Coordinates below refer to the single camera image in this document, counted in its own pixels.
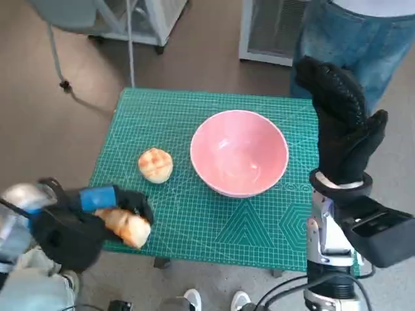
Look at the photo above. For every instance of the bare black left hand, blue tape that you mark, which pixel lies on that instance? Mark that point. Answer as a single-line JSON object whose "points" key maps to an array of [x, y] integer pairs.
{"points": [[97, 197]]}

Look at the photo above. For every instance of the white unit with grille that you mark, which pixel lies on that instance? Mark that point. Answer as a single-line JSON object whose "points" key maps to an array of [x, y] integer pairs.
{"points": [[269, 29]]}

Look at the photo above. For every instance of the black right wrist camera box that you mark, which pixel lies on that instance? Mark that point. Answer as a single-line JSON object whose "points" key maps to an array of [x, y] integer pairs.
{"points": [[379, 239]]}

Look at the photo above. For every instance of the black knitted gloved right hand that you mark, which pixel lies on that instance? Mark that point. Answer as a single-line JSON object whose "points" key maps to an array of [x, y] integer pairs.
{"points": [[340, 129]]}

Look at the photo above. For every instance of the grey chair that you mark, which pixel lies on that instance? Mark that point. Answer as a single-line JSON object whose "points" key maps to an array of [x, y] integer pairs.
{"points": [[81, 16]]}

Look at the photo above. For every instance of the small black box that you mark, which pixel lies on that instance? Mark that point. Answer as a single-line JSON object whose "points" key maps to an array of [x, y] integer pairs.
{"points": [[121, 306]]}

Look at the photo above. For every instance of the oblong orange toy bread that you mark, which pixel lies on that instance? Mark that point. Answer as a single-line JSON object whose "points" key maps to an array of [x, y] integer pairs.
{"points": [[129, 230]]}

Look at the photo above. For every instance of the green cutting mat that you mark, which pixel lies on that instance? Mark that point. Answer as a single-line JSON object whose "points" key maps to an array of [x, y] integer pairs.
{"points": [[201, 226]]}

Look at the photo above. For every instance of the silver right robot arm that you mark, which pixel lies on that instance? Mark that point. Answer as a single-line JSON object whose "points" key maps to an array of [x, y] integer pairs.
{"points": [[327, 259]]}

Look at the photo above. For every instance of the pink bowl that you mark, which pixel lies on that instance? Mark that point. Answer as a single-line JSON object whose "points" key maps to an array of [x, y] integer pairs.
{"points": [[236, 142]]}

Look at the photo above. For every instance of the thin white pole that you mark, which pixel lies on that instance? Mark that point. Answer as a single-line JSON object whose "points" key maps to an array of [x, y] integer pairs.
{"points": [[131, 42]]}

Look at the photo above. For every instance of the grey table leg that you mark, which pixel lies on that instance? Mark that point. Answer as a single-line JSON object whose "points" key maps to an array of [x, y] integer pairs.
{"points": [[277, 272], [162, 263]]}

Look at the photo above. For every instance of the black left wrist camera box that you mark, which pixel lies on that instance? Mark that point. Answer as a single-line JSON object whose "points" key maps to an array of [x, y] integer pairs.
{"points": [[65, 243]]}

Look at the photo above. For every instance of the white wheeled cabinet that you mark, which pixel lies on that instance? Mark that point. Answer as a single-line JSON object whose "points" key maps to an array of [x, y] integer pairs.
{"points": [[155, 26]]}

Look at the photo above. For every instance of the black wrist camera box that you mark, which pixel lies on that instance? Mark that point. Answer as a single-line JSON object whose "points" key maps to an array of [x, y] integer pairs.
{"points": [[379, 239], [65, 243]]}

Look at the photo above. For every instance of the round toy bread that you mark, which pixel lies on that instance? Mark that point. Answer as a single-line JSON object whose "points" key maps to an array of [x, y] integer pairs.
{"points": [[155, 165]]}

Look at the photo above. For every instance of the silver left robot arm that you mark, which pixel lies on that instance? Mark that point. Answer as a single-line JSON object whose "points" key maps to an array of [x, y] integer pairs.
{"points": [[22, 197]]}

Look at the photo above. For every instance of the person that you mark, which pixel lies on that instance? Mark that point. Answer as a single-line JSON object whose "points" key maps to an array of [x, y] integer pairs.
{"points": [[32, 288], [356, 39]]}

